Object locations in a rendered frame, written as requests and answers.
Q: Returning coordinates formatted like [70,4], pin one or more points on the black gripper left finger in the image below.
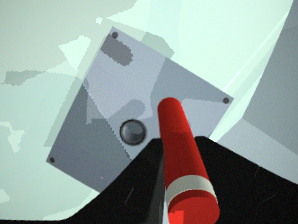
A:
[135,197]

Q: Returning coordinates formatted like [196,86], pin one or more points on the red peg with grey band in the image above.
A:
[189,196]

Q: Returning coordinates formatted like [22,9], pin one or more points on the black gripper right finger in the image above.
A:
[247,194]

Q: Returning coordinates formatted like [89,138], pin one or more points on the grey metal plate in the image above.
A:
[115,113]

